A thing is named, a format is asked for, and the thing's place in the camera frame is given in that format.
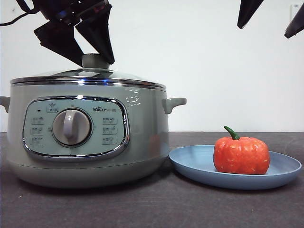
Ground orange pumpkin with green stem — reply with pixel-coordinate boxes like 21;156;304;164
212;125;271;175

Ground pale green electric steamer pot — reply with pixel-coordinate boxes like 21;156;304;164
0;80;188;190

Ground white wall socket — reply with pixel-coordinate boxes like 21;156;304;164
290;4;304;25

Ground black cable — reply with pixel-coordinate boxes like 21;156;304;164
0;0;43;27

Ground glass lid with green knob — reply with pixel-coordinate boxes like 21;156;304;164
10;54;167;90

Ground blue round plate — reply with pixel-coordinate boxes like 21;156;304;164
168;144;303;191

